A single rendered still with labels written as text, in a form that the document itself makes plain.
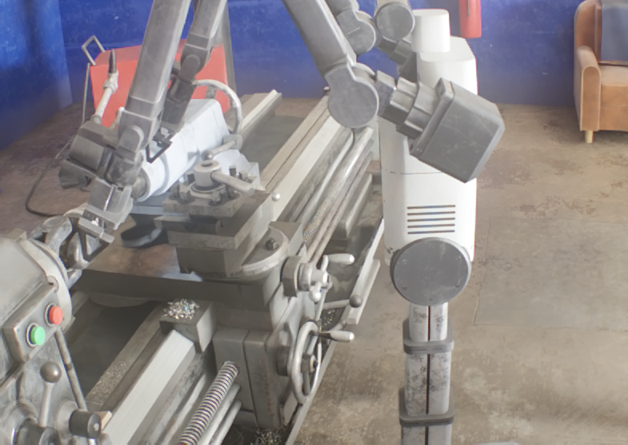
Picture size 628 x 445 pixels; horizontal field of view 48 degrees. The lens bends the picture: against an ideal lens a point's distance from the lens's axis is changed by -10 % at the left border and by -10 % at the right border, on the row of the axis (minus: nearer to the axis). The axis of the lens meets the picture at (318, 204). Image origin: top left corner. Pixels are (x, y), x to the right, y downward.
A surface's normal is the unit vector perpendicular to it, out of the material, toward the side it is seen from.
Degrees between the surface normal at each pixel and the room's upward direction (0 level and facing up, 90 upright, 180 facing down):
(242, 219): 0
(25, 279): 45
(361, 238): 0
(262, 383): 90
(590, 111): 90
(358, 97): 90
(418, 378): 90
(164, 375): 36
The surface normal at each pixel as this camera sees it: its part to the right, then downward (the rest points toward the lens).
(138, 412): 0.51, -0.70
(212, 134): 0.92, -0.18
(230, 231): -0.07, -0.90
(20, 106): 0.96, 0.04
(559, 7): -0.26, 0.43
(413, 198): -0.05, 0.58
